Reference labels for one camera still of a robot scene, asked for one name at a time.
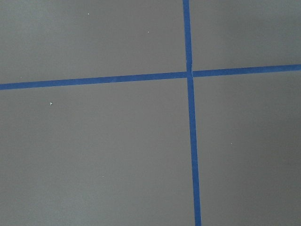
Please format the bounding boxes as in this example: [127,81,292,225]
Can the horizontal blue tape line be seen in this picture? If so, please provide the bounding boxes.
[0,64,301,90]

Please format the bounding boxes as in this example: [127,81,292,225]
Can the vertical blue tape line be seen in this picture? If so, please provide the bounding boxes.
[182,0,202,226]

